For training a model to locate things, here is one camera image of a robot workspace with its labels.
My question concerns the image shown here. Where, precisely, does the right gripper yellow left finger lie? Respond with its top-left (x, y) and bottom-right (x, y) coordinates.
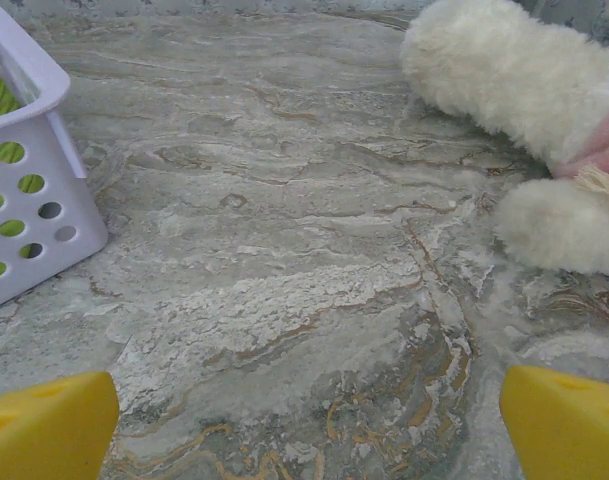
top-left (0, 370), bottom-right (120, 480)

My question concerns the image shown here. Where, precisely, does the lavender perforated plastic basket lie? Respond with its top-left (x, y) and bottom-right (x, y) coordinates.
top-left (0, 0), bottom-right (109, 314)

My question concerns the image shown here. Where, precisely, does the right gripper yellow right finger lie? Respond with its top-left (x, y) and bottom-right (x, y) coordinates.
top-left (499, 364), bottom-right (609, 480)

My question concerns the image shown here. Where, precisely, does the white bunny plush, pink shirt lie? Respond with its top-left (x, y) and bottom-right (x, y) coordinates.
top-left (399, 0), bottom-right (609, 279)

